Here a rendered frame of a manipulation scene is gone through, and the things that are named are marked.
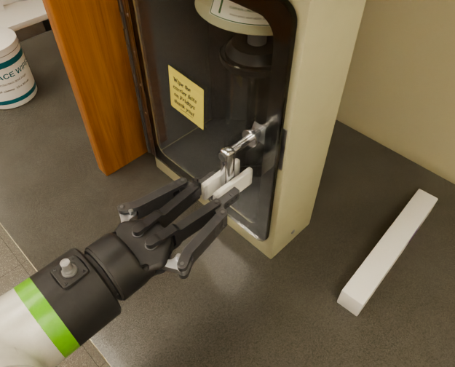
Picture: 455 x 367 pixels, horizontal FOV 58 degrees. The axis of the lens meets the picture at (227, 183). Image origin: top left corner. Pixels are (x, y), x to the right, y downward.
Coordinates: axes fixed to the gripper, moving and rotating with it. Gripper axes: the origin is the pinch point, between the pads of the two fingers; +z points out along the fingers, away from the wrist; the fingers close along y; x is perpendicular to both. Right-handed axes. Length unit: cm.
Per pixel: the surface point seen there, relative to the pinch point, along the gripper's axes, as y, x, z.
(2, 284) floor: 99, 114, -35
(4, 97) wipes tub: 67, 17, -7
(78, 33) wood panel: 31.7, -10.2, -0.8
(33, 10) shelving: 116, 22, 23
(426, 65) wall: -4.8, 0.9, 48.6
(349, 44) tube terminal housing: -5.3, -16.8, 15.2
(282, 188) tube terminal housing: -5.2, 1.5, 5.7
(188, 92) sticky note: 12.2, -6.6, 4.3
